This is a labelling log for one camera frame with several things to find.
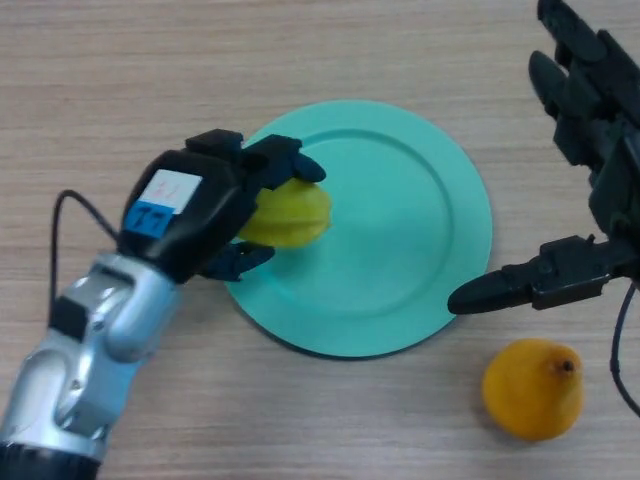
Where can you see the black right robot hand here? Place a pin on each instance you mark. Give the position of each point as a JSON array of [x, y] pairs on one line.
[[615, 200]]

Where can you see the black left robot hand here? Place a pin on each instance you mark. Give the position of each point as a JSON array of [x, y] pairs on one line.
[[200, 220]]

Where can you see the yellow-green starfruit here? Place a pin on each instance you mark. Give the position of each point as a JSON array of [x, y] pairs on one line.
[[295, 215]]

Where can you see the teal round plate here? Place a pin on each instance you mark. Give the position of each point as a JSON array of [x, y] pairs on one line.
[[390, 250]]

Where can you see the orange-yellow pear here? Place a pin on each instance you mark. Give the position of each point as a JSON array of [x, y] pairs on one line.
[[530, 392]]

